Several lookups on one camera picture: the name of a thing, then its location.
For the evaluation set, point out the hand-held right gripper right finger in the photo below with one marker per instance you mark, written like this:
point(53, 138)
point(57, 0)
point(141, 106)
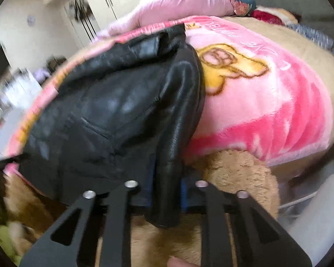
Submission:
point(187, 197)

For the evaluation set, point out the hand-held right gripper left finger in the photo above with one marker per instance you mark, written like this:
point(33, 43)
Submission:
point(122, 200)

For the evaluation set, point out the black leather jacket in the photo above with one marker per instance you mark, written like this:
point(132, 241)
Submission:
point(114, 111)

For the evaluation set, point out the person's right hand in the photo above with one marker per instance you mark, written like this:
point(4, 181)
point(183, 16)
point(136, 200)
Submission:
point(181, 262)

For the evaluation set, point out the green cloth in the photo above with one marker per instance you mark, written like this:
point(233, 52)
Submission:
point(2, 228)

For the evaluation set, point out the pink printed plush blanket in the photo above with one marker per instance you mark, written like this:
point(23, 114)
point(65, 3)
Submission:
point(267, 103)

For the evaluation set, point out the white object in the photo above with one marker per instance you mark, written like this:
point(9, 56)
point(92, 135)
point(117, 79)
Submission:
point(317, 214)

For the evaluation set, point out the lavender cloth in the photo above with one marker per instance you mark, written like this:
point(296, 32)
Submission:
point(41, 74)

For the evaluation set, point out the dark bag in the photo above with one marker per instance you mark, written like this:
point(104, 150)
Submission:
point(55, 62)

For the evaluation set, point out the hanging dark belts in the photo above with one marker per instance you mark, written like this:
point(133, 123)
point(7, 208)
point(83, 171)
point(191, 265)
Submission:
point(85, 19)

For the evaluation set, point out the pink quilt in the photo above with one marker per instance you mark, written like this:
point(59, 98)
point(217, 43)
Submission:
point(183, 0)

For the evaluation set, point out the red cloth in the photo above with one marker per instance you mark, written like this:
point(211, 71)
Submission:
point(264, 15)

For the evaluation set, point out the blue patterned cloth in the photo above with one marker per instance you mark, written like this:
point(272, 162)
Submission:
point(314, 36)

